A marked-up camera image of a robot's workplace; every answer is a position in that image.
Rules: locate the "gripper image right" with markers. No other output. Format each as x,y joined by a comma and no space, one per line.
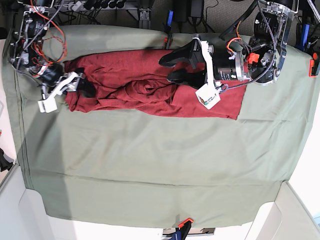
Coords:
224,68

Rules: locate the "green table cloth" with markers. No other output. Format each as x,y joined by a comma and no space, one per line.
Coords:
130,168

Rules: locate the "metal table leg bracket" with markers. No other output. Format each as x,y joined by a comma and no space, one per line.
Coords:
144,18

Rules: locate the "orange clamp right edge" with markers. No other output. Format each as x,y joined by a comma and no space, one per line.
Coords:
314,65

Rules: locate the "blue clamp top right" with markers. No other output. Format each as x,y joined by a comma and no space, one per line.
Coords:
302,37

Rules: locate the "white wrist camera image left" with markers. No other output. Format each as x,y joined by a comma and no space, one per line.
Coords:
47,105

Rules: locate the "blue clamp top middle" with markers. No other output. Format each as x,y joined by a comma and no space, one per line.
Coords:
168,30

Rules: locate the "white bin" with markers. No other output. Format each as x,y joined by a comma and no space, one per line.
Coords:
23,215
286,218

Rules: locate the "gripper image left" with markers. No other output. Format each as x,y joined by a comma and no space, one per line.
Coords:
50,76

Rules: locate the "white bin bottom right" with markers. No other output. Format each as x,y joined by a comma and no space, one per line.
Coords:
286,218

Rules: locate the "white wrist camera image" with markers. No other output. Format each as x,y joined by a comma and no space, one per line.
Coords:
208,96
47,105

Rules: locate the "white power strip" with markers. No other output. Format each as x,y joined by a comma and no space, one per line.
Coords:
74,5

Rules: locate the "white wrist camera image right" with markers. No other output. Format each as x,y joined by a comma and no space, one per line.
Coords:
208,96

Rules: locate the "blue orange clamp bottom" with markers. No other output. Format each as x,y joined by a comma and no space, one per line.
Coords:
182,230

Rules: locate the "red long-sleeve T-shirt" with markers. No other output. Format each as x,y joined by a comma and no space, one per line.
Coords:
133,79

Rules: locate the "black clamp left edge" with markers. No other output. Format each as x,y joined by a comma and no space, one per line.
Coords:
4,164

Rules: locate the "white bin bottom left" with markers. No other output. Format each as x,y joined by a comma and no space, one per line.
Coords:
23,215

